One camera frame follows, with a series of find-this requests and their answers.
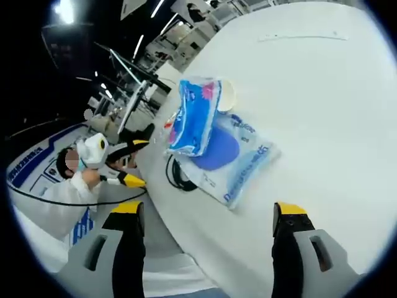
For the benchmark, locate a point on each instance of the clear plastic bottle red label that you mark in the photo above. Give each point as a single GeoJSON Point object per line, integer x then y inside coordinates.
{"type": "Point", "coordinates": [166, 130]}

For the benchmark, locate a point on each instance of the person's head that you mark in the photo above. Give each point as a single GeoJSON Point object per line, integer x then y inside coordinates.
{"type": "Point", "coordinates": [62, 163]}

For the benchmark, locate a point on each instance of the blue tissue packet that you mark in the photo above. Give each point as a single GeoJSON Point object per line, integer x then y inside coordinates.
{"type": "Point", "coordinates": [195, 118]}

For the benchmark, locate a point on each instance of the person's left hand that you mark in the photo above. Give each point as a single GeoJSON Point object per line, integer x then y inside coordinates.
{"type": "Point", "coordinates": [91, 177]}

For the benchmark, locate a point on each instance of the person's blue jeans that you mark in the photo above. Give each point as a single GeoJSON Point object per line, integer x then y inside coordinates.
{"type": "Point", "coordinates": [198, 293]}

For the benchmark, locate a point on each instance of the tilted monitor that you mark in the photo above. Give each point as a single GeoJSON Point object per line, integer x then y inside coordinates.
{"type": "Point", "coordinates": [133, 105]}

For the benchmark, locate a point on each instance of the white paper cup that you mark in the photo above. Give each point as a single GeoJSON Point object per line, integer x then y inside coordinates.
{"type": "Point", "coordinates": [229, 94]}

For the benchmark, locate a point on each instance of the clear bag with blue pad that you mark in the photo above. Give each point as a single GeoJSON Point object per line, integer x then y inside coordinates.
{"type": "Point", "coordinates": [245, 161]}

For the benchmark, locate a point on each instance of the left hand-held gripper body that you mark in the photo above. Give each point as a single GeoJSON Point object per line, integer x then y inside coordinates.
{"type": "Point", "coordinates": [93, 152]}

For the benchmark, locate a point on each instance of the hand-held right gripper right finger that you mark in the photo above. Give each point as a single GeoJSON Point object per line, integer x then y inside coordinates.
{"type": "Point", "coordinates": [310, 273]}

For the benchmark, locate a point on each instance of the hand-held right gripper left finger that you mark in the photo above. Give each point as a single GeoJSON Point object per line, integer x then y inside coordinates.
{"type": "Point", "coordinates": [93, 273]}

